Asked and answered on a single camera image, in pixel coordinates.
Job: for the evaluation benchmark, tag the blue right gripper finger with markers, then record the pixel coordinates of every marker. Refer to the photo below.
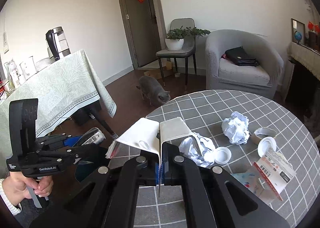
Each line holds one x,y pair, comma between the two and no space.
156,175
162,172

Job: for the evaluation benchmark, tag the white carton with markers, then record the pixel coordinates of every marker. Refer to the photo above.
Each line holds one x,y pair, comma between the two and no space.
152,139

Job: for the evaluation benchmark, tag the silver crushed can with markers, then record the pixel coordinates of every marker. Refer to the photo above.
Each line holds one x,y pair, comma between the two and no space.
94,135

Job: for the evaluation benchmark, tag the left hand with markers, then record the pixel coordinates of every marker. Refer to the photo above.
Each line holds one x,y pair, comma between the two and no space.
14,188

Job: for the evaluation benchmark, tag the crumpled white blue paper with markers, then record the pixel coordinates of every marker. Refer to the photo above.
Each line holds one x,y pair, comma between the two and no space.
200,149

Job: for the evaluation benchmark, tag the small white plastic lid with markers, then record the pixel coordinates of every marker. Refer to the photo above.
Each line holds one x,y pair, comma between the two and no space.
222,155

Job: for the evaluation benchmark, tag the grey cat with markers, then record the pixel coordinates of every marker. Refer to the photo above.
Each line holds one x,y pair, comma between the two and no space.
151,90

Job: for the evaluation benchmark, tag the grey checked tablecloth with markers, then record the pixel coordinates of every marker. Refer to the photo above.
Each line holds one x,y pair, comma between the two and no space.
204,111

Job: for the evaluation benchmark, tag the crumpled white paper ball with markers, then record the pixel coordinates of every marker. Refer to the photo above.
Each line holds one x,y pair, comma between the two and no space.
235,128

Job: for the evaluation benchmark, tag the blue white plastic wrapper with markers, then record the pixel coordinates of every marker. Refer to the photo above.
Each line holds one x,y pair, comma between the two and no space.
252,181

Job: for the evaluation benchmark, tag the cardboard box on floor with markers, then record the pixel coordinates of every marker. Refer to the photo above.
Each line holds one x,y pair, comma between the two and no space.
160,73

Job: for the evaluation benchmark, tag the grey armchair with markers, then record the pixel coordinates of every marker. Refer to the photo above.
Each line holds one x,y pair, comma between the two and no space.
222,74

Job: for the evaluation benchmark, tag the large white plastic lid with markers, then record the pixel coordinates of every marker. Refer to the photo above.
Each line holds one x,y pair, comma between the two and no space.
265,144

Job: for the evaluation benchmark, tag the black silver kettle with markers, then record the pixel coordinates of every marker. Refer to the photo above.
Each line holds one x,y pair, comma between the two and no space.
57,45

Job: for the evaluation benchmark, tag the white red label packet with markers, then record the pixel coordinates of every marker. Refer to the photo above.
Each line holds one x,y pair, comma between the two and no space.
275,172

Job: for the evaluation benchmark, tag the grey dining chair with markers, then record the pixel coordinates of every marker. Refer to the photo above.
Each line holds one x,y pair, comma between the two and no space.
188,49

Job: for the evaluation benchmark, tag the potted green plant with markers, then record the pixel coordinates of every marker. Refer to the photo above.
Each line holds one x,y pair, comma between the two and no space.
175,37

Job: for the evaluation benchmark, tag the black handbag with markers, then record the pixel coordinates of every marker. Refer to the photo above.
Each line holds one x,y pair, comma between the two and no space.
239,57

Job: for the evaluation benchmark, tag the grey door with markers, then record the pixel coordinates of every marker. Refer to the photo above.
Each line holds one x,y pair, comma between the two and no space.
144,30

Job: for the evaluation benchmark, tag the cream fringed desk cloth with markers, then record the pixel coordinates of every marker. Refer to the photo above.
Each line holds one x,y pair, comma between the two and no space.
305,56

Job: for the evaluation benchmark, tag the small blue globe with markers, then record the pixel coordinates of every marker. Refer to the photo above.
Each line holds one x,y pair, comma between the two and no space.
298,37

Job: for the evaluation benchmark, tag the framed picture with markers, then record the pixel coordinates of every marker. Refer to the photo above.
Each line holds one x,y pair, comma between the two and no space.
300,27

